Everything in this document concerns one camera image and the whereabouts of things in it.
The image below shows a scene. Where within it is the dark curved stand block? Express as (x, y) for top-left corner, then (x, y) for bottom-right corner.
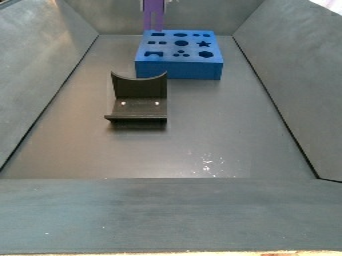
(104, 73), (167, 122)

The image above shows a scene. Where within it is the blue foam shape board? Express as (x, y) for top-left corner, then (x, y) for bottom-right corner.
(135, 30), (223, 80)

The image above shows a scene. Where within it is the purple double-square peg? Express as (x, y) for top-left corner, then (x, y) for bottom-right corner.
(141, 0), (164, 31)

